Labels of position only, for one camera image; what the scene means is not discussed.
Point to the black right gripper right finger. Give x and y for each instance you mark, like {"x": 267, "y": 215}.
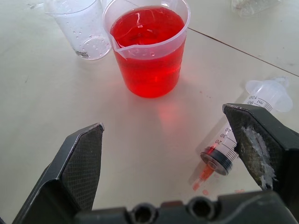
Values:
{"x": 261, "y": 144}

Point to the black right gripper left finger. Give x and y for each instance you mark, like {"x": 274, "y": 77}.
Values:
{"x": 70, "y": 168}

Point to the clear plastic syringe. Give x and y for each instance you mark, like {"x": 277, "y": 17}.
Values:
{"x": 233, "y": 140}

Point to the clear plastic beaker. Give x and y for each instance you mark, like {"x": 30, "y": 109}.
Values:
{"x": 79, "y": 30}

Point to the beaker of red liquid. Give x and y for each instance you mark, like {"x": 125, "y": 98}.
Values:
{"x": 149, "y": 46}

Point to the crumpled clear plastic wrapper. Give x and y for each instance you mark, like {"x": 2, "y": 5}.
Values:
{"x": 254, "y": 6}

